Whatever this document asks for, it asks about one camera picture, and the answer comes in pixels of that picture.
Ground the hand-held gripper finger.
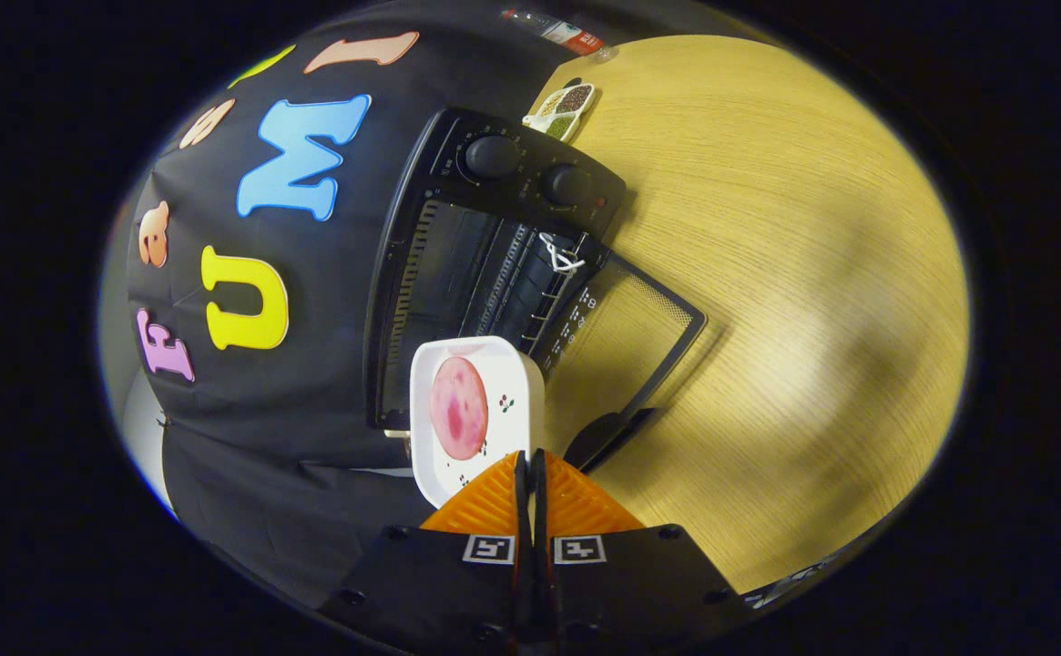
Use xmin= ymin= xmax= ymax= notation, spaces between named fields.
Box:
xmin=530 ymin=448 xmax=750 ymax=652
xmin=321 ymin=449 xmax=531 ymax=652

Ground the glass toaster oven door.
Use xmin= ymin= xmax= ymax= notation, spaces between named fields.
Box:
xmin=530 ymin=237 xmax=708 ymax=475

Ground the pink ham slice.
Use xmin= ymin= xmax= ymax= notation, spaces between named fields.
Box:
xmin=429 ymin=356 xmax=489 ymax=461

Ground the white square plate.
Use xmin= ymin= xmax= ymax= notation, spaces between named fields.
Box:
xmin=410 ymin=335 xmax=546 ymax=509

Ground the black toaster oven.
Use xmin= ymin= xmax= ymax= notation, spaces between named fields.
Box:
xmin=364 ymin=107 xmax=708 ymax=475

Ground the black oven knob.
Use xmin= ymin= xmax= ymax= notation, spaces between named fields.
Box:
xmin=544 ymin=164 xmax=597 ymax=207
xmin=464 ymin=135 xmax=522 ymax=179

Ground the white divided bean dish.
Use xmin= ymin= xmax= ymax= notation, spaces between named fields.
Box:
xmin=522 ymin=82 xmax=597 ymax=144

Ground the red label plastic bottle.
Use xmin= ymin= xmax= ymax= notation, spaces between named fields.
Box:
xmin=501 ymin=7 xmax=617 ymax=60

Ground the metal oven wire rack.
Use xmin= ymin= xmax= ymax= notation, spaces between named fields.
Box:
xmin=480 ymin=223 xmax=587 ymax=356

